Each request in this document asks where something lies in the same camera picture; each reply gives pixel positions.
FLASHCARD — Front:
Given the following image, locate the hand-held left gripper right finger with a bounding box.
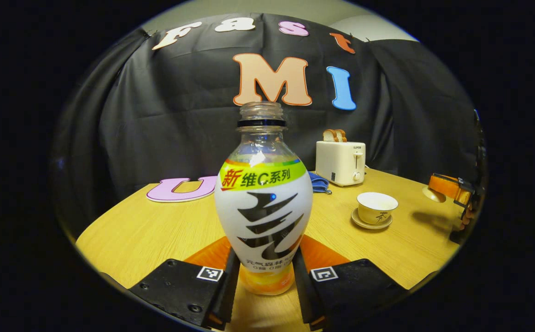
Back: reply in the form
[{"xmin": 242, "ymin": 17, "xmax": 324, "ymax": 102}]
[{"xmin": 293, "ymin": 234, "xmax": 408, "ymax": 332}]

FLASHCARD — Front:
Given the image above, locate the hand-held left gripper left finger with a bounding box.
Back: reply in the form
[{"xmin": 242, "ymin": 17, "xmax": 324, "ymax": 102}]
[{"xmin": 129, "ymin": 236, "xmax": 241, "ymax": 330}]

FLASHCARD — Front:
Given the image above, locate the cream teacup lid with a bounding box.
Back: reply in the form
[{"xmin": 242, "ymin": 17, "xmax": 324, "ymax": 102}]
[{"xmin": 423, "ymin": 184, "xmax": 447, "ymax": 203}]

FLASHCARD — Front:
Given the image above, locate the cream ceramic teacup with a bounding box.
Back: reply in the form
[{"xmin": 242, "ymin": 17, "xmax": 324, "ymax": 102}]
[{"xmin": 357, "ymin": 192, "xmax": 399, "ymax": 225}]

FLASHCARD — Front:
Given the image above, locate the clear labelled water bottle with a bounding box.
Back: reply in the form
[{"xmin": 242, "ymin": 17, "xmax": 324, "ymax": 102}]
[{"xmin": 214, "ymin": 101, "xmax": 314, "ymax": 296}]

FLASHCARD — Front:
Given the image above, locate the cream ceramic saucer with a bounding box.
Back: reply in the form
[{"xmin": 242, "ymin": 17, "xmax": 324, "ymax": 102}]
[{"xmin": 351, "ymin": 207, "xmax": 393, "ymax": 230}]

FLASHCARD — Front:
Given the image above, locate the cream toaster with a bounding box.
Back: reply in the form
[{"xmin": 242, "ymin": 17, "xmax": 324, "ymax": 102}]
[{"xmin": 315, "ymin": 141, "xmax": 366, "ymax": 187}]

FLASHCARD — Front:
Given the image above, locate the blue folded towel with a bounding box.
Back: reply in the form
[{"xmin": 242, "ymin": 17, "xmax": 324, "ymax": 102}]
[{"xmin": 307, "ymin": 171, "xmax": 332, "ymax": 195}]

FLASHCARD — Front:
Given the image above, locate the pink letter cutout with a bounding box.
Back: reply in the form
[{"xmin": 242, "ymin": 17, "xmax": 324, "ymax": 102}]
[{"xmin": 146, "ymin": 176, "xmax": 218, "ymax": 203}]

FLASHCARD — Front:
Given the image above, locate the black backdrop cloth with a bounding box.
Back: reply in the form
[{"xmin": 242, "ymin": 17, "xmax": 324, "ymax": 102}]
[{"xmin": 51, "ymin": 13, "xmax": 484, "ymax": 231}]

